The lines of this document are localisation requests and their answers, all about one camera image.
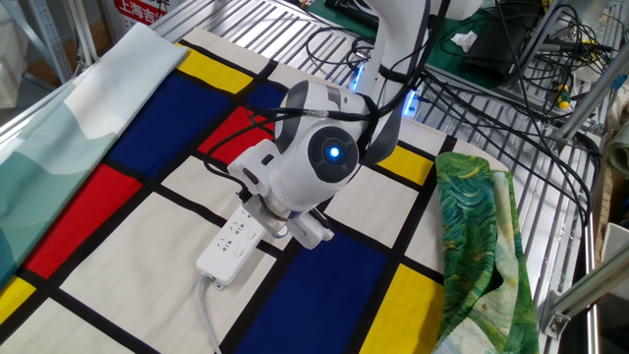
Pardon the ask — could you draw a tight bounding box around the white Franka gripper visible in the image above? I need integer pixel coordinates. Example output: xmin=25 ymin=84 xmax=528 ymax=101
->
xmin=288 ymin=210 xmax=335 ymax=251

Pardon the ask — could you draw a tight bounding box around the aluminium profile bar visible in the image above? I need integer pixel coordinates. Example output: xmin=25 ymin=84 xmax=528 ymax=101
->
xmin=554 ymin=51 xmax=629 ymax=144
xmin=538 ymin=245 xmax=629 ymax=340

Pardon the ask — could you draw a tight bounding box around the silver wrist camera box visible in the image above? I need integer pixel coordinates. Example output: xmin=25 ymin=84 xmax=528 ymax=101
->
xmin=243 ymin=194 xmax=292 ymax=236

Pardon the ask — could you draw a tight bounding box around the yellow green screwdriver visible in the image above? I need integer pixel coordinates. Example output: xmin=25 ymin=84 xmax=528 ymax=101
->
xmin=555 ymin=83 xmax=572 ymax=110

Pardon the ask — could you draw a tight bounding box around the black cable on rack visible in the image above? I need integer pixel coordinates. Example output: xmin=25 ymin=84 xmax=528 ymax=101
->
xmin=417 ymin=63 xmax=603 ymax=230

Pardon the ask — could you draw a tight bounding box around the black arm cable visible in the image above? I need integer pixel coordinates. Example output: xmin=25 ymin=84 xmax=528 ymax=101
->
xmin=203 ymin=0 xmax=451 ymax=203

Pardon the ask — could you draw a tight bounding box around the white four-socket power strip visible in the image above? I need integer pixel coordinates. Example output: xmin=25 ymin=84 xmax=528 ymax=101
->
xmin=196 ymin=204 xmax=269 ymax=290

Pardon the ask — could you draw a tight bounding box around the pale teal white cloth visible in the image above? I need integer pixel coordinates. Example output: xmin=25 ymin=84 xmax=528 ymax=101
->
xmin=0 ymin=22 xmax=191 ymax=291

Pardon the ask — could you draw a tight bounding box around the white crumpled tissue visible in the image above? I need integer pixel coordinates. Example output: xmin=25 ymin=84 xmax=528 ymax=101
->
xmin=450 ymin=29 xmax=479 ymax=53

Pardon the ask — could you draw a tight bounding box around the red white sign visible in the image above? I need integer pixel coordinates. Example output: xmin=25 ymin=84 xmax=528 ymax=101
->
xmin=113 ymin=0 xmax=171 ymax=26

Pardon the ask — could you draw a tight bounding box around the brown cardboard panel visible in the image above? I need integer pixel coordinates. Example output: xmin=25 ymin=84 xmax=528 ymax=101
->
xmin=592 ymin=130 xmax=615 ymax=266

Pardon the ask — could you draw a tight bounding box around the grey perforated steel strut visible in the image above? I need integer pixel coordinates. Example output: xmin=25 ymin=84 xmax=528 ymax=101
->
xmin=27 ymin=0 xmax=75 ymax=84

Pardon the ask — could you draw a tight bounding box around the colour block grid tablecloth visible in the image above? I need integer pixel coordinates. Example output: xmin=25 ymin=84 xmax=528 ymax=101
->
xmin=0 ymin=27 xmax=512 ymax=354

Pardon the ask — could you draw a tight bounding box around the green desk mat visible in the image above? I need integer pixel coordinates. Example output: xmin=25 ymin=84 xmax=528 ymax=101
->
xmin=307 ymin=0 xmax=546 ymax=90

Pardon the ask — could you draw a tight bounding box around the grey power strip cord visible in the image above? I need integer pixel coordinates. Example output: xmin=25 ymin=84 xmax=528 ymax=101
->
xmin=197 ymin=273 xmax=224 ymax=354

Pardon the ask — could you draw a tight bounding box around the green painted landscape cloth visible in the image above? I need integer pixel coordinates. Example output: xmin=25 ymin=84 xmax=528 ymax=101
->
xmin=431 ymin=150 xmax=541 ymax=354

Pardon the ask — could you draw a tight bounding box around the black pouch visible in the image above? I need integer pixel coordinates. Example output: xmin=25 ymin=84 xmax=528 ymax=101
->
xmin=459 ymin=14 xmax=542 ymax=83

